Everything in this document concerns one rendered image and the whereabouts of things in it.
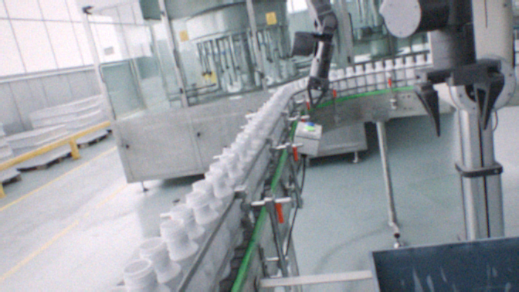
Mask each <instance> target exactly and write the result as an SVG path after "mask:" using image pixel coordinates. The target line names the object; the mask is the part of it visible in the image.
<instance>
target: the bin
mask: <svg viewBox="0 0 519 292"><path fill-rule="evenodd" d="M368 257H369V262H370V270H366V271H356V272H347V273H329V274H318V275H309V276H298V277H290V278H280V279H271V280H260V276H259V275H257V278H256V280H255V283H254V284H255V287H256V292H262V288H264V287H284V286H294V285H304V284H325V283H334V282H345V281H355V280H365V279H371V281H373V285H374V290H375V292H519V235H514V236H498V237H490V238H489V239H472V240H464V241H456V242H447V243H430V244H422V245H413V246H405V247H396V248H388V249H379V250H369V251H368Z"/></svg>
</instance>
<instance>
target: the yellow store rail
mask: <svg viewBox="0 0 519 292"><path fill-rule="evenodd" d="M109 125H110V121H107V122H103V123H102V124H98V125H96V126H94V127H90V128H87V130H85V131H81V132H79V133H76V134H73V135H70V136H68V137H65V138H63V139H60V140H59V141H57V142H55V143H52V144H48V145H46V146H44V147H41V148H37V149H35V150H33V151H30V152H28V154H24V155H21V156H19V157H17V158H13V159H12V160H8V161H5V162H3V163H1V164H0V171H3V170H5V169H7V168H11V167H13V166H15V165H17V164H18V163H20V162H23V161H27V160H29V159H30V158H34V157H36V156H38V155H41V154H44V152H46V151H49V150H52V149H54V148H58V147H59V146H61V145H64V144H68V143H69V145H70V149H71V151H72V155H73V159H72V161H73V160H78V159H81V158H82V156H81V157H80V154H79V152H78V149H77V146H76V142H75V140H76V139H77V138H81V137H83V136H85V135H88V134H90V133H93V132H95V131H98V130H100V129H101V128H103V127H106V126H109ZM6 196H7V194H4V192H3V188H2V184H1V182H0V199H2V198H4V197H6Z"/></svg>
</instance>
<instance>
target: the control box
mask: <svg viewBox="0 0 519 292"><path fill-rule="evenodd" d="M306 126H309V125H306V123H303V122H299V123H298V125H297V130H296V134H295V138H294V143H293V144H302V143H304V146H303V147H298V148H297V153H301V154H300V164H299V165H298V167H297V170H296V171H297V176H298V175H299V172H300V171H301V169H302V167H303V166H304V173H303V181H302V186H301V187H302V189H301V192H300V193H301V195H302V191H303V187H304V178H305V158H306V157H307V155H308V154H309V155H314V156H317V153H318V148H319V144H320V139H321V126H320V125H314V126H310V127H314V131H309V130H308V129H306V128H305V127H306ZM286 187H293V179H292V180H291V182H290V185H288V182H287V186H286ZM290 191H291V189H286V193H287V198H290V197H291V194H290ZM297 207H298V206H297V205H296V209H295V213H294V216H293V222H292V226H291V229H290V233H289V236H288V240H287V248H286V252H285V256H287V251H288V247H289V243H290V239H291V236H292V232H293V224H294V221H295V217H296V214H297Z"/></svg>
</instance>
